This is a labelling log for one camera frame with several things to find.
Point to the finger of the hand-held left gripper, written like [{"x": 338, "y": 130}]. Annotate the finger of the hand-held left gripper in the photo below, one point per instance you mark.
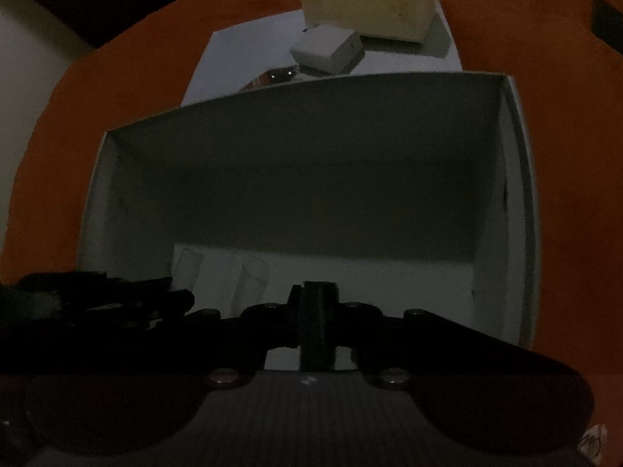
[
  {"x": 155, "y": 304},
  {"x": 97, "y": 283}
]

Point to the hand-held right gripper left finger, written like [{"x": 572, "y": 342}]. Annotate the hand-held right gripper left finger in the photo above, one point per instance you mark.
[{"x": 298, "y": 321}]

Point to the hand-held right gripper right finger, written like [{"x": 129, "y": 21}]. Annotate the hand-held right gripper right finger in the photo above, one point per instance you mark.
[{"x": 325, "y": 321}]

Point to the white cardboard box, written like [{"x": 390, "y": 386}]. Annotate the white cardboard box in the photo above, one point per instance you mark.
[{"x": 292, "y": 180}]

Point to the brown small bottle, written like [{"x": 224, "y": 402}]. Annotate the brown small bottle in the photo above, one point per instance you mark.
[{"x": 276, "y": 77}]

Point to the cream foam block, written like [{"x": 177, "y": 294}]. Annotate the cream foam block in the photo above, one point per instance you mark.
[{"x": 365, "y": 2}]

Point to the white paper sheet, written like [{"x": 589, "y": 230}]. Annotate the white paper sheet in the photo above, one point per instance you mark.
[{"x": 233, "y": 63}]

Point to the white charger adapter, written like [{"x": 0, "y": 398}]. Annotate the white charger adapter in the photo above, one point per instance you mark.
[{"x": 326, "y": 51}]

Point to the orange tablecloth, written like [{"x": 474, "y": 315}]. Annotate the orange tablecloth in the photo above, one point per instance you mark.
[{"x": 564, "y": 155}]

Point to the small patterned object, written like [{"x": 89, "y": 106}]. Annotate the small patterned object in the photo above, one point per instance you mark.
[{"x": 592, "y": 440}]

